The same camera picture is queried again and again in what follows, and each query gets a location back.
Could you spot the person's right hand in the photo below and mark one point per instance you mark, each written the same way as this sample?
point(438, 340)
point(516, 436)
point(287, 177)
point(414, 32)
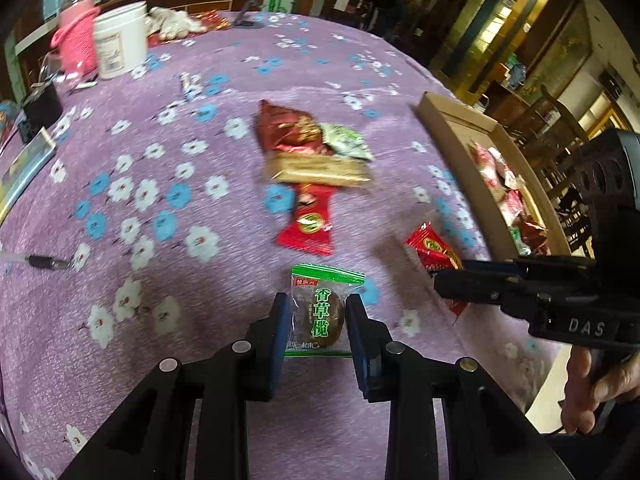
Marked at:
point(577, 400)

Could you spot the black phone stand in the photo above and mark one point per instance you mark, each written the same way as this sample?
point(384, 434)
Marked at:
point(247, 10)

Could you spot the pile of mixed snack packets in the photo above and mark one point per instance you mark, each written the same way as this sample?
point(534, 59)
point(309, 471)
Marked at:
point(505, 200)

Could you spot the white board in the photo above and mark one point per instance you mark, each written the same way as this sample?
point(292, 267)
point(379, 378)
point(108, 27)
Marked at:
point(343, 1)

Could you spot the dark hanging clothes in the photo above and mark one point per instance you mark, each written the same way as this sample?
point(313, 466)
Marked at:
point(382, 2)

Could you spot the small black box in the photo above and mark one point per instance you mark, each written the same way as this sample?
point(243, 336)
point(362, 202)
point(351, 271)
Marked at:
point(42, 110)

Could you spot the thin blue-edged book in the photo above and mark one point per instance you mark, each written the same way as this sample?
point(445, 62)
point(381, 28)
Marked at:
point(25, 170)

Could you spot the shallow cardboard tray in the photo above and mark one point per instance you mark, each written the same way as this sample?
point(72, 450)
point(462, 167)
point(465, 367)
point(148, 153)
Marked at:
point(450, 125)

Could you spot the green and white snack packet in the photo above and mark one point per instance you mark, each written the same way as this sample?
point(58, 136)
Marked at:
point(347, 142)

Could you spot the pink plastic basket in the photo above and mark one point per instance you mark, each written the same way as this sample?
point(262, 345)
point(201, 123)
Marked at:
point(77, 40)

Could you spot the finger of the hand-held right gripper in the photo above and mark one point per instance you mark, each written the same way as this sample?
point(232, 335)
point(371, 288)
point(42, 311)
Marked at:
point(470, 285)
point(492, 265)

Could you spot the red snack packet green emblem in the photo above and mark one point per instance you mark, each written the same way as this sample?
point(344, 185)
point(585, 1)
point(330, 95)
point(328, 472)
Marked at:
point(307, 222)
point(432, 247)

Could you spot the crumpled white cloth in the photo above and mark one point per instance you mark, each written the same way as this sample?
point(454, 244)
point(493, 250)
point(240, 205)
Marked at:
point(172, 22)

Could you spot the blue plastic bucket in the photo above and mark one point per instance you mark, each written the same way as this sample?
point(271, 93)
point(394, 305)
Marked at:
point(515, 72)

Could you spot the dark red snack packet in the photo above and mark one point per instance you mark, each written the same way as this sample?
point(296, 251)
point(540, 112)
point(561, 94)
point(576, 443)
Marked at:
point(287, 127)

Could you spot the black tipped pen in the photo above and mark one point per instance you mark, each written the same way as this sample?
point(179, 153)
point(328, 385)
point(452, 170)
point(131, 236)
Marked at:
point(45, 262)

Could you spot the shiny red packet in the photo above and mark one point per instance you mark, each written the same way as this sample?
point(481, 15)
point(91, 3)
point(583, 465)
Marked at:
point(212, 21)

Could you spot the green olive snack packet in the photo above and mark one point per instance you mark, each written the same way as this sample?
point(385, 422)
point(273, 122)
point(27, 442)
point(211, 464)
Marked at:
point(320, 320)

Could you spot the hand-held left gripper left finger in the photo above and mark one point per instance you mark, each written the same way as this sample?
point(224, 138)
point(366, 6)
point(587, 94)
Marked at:
point(281, 340)

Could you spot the long tan snack packet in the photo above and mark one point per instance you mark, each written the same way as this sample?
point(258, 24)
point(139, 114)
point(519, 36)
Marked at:
point(320, 170)

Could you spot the purple floral tablecloth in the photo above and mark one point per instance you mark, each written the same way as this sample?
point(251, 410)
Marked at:
point(200, 285)

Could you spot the black wall speaker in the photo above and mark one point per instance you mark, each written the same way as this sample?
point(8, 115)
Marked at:
point(612, 85)

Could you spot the white plastic jar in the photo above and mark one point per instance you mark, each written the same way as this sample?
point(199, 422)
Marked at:
point(120, 40)

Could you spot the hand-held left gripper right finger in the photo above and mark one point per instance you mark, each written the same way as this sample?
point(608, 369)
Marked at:
point(355, 340)

